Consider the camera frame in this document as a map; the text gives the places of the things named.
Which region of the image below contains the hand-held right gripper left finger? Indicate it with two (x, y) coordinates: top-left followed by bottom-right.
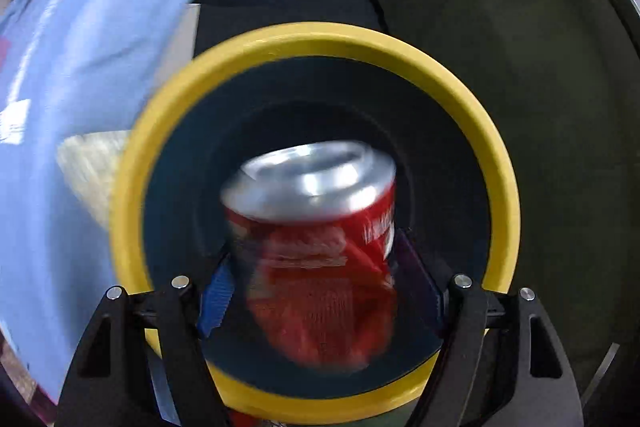
(54, 257), (237, 427)

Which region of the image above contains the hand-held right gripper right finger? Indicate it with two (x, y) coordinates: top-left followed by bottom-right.
(395, 229), (586, 427)

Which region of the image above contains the red drink can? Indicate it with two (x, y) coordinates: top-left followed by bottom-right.
(220, 141), (398, 370)

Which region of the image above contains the yellow-rimmed dark bin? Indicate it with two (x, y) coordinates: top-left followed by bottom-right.
(111, 22), (521, 425)

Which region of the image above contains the dark green tall cabinet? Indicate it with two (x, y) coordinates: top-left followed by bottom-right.
(350, 0), (640, 408)

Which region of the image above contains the blue tablecloth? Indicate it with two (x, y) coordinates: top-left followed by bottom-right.
(0, 0), (261, 403)

